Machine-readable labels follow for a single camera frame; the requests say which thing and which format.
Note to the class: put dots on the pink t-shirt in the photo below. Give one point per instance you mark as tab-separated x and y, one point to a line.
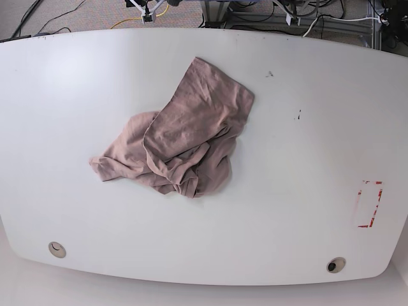
186	146

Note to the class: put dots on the red tape rectangle marking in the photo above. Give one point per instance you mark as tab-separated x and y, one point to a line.
369	197

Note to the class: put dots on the right table grommet hole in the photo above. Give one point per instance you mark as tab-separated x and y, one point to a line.
336	265

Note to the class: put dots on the table grommet hole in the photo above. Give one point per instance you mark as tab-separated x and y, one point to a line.
57	250
336	265

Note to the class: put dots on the left table grommet hole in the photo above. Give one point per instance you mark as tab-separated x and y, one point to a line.
57	250

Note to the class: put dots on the aluminium frame base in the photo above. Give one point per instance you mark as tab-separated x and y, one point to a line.
318	16

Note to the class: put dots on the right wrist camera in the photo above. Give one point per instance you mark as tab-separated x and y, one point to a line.
147	14

